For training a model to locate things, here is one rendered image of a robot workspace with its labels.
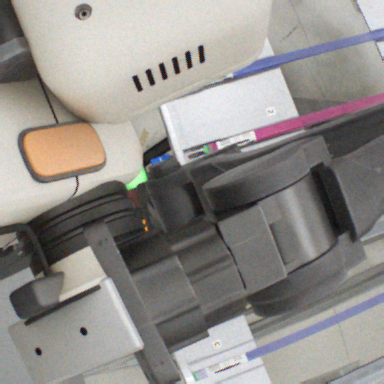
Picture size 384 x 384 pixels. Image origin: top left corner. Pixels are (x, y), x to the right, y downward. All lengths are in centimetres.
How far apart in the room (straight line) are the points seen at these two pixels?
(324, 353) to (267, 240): 205
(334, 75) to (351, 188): 139
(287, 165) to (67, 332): 19
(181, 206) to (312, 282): 42
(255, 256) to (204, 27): 17
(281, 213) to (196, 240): 6
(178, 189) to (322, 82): 101
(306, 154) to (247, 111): 78
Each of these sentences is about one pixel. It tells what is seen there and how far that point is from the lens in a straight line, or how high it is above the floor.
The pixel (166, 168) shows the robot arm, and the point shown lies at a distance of 104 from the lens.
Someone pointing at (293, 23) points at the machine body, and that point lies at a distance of 205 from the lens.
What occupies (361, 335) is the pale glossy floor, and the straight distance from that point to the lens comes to 283.
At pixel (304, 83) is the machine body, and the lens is 195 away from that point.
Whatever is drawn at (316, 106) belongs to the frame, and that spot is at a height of 66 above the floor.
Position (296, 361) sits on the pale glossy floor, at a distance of 256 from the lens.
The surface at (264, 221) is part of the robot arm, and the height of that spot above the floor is 126.
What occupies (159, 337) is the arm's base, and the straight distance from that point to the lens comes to 58.
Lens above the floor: 165
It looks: 41 degrees down
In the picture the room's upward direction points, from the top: 58 degrees clockwise
